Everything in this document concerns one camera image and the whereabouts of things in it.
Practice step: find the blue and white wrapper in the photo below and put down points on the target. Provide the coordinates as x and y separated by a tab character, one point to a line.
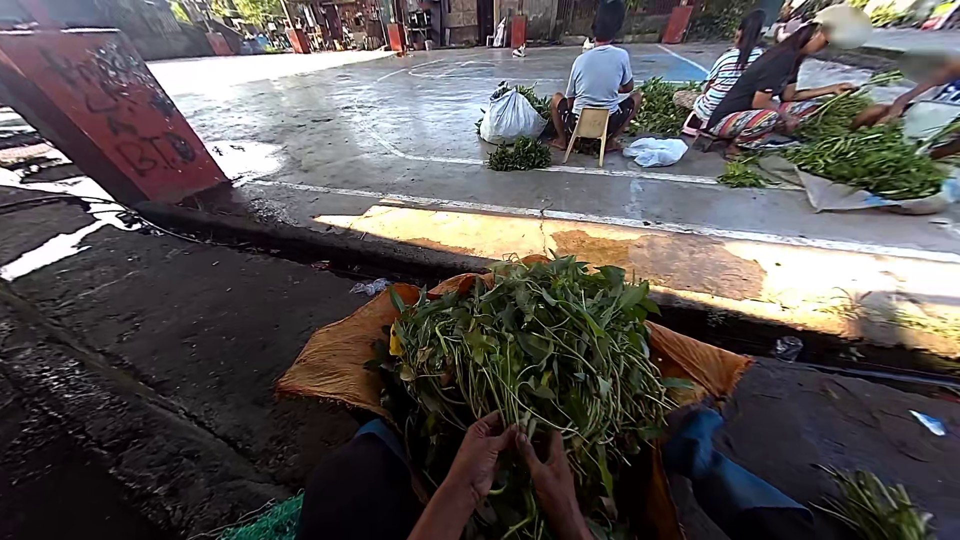
928	422

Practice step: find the pink stool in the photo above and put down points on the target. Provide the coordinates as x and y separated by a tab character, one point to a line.
691	124

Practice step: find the beige plastic chair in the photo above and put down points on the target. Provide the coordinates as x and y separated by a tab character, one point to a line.
591	124

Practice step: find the flattened whitish sack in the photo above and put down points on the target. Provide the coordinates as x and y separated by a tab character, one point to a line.
825	193

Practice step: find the white plastic bag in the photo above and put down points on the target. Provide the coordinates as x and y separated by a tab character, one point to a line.
655	152

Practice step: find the white sack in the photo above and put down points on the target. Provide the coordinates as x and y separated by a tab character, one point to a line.
512	120

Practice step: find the person's left forearm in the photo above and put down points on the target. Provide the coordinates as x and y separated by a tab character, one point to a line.
444	514

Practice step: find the person's legs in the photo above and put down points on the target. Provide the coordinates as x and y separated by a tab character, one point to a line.
360	487

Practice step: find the person's left index finger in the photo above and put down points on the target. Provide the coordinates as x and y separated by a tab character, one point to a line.
484	421

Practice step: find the person's left hand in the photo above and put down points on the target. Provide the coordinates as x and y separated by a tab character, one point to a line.
474	461

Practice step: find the clear crumpled plastic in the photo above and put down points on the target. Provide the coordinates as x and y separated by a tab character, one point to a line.
371	286

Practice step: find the person's right hand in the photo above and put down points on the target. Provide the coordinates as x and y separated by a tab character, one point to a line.
553	480

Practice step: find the orange woven sack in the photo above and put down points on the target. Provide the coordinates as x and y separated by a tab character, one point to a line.
341	360

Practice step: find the green net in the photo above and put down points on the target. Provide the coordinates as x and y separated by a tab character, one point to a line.
271	521

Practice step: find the person's right forearm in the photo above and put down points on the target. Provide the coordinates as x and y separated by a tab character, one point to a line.
566	525

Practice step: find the person's right index finger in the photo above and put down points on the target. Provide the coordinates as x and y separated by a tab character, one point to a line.
556	445

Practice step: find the red pillar base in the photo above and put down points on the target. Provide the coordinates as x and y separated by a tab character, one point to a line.
396	37
298	40
677	24
518	31
220	43

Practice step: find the person's left thumb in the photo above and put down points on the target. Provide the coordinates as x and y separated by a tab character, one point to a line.
506	438

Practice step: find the clear plastic cup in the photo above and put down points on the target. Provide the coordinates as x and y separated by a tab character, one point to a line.
787	347

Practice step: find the large red painted pillar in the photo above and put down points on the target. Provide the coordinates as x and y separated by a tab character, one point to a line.
112	112

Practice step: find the person's right thumb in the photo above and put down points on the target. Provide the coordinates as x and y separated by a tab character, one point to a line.
526	448

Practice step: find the bundle of cut stalks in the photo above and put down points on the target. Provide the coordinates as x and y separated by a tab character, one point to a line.
877	506

